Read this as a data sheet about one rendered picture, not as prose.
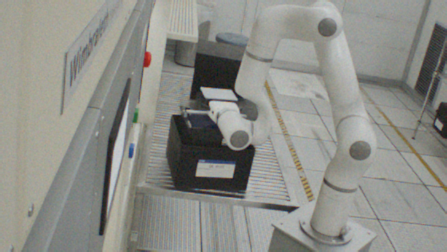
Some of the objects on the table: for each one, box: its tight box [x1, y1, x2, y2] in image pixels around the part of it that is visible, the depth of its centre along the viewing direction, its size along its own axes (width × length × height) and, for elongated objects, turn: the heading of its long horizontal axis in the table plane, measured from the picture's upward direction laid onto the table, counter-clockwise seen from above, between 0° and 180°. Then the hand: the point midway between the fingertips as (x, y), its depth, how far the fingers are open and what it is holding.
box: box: [189, 39, 246, 100], centre depth 285 cm, size 29×29×25 cm
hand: (218, 100), depth 196 cm, fingers open, 6 cm apart
